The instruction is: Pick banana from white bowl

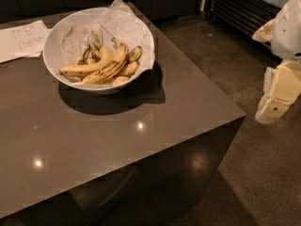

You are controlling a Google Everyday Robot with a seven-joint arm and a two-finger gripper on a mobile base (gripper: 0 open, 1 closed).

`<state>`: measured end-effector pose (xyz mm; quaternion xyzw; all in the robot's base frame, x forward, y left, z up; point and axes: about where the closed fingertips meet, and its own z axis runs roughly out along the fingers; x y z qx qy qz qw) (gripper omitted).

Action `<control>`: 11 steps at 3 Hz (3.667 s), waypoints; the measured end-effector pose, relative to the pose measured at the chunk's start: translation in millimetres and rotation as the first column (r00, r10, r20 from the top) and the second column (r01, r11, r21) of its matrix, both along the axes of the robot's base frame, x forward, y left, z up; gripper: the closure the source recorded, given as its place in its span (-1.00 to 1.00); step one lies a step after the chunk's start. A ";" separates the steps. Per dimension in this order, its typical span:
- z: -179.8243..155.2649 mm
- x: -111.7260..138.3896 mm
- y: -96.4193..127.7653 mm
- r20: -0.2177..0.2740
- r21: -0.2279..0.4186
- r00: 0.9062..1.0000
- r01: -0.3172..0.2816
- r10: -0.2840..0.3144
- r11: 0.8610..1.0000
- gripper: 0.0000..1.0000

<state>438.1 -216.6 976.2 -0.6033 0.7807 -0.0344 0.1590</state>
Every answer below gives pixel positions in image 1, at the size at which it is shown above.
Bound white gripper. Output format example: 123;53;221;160
252;0;301;124

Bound long spotted yellow banana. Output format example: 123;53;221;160
82;38;129;85

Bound small banana upper right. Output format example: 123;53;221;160
128;46;142;63

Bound small banana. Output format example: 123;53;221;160
108;76;129;86
118;61;139;76
128;46;142;63

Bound small banana middle right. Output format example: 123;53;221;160
118;61;139;76

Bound small banana bottom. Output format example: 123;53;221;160
108;76;129;86

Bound white bowl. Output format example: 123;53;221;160
43;8;155;94

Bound black slatted vent appliance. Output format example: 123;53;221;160
205;0;280;37

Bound small bananas back left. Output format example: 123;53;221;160
75;31;102;65

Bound white paper sheets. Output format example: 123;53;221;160
0;20;50;63

